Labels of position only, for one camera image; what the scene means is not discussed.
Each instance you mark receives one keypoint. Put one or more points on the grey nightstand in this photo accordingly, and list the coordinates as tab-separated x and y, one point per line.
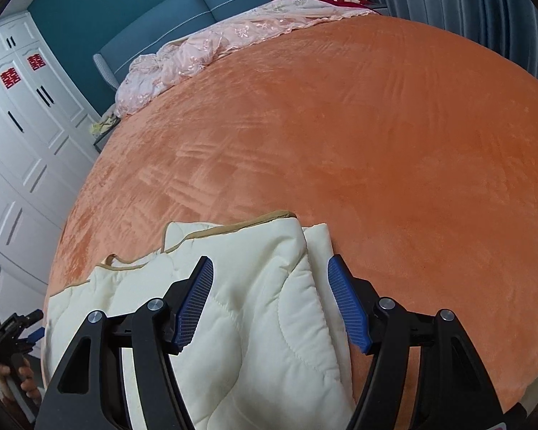
102	141

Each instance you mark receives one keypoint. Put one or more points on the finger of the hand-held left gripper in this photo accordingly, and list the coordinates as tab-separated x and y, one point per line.
35	335
29	318

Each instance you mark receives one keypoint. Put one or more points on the pink embroidered quilt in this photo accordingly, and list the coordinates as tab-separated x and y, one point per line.
197	49

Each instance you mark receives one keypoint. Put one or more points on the cream quilted jacket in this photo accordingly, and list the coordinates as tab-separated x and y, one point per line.
260	322

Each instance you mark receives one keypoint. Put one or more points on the pale yellow cloth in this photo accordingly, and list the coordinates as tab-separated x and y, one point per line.
103	124

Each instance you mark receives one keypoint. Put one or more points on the white wardrobe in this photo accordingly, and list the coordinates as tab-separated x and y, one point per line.
31	143

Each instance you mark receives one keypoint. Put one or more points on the person's left hand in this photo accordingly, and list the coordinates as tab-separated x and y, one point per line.
29	385

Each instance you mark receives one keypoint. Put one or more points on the red paper cutout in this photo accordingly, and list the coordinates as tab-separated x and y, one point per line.
36	61
9	77

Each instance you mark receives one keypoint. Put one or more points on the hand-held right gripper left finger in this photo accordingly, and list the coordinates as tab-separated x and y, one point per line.
192	309

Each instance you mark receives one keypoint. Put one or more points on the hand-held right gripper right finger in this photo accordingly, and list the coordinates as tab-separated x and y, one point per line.
347	309

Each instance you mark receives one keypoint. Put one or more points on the grey-blue curtain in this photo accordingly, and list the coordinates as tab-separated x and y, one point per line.
466	4

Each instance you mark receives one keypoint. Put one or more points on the orange plush blanket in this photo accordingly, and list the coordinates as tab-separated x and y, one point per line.
340	143

